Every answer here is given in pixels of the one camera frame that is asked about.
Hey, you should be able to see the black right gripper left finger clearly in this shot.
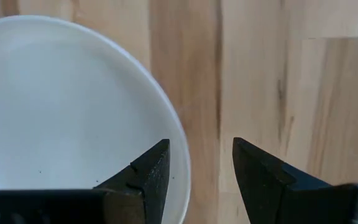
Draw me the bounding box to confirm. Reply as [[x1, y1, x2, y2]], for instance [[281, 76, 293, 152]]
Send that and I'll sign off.
[[0, 138, 171, 224]]

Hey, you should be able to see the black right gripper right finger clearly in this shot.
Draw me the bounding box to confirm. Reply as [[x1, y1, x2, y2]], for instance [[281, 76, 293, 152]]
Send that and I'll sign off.
[[232, 137, 358, 224]]

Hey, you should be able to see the white plate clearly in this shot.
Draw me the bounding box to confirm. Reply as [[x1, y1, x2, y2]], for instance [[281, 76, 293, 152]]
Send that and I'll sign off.
[[0, 14, 192, 224]]

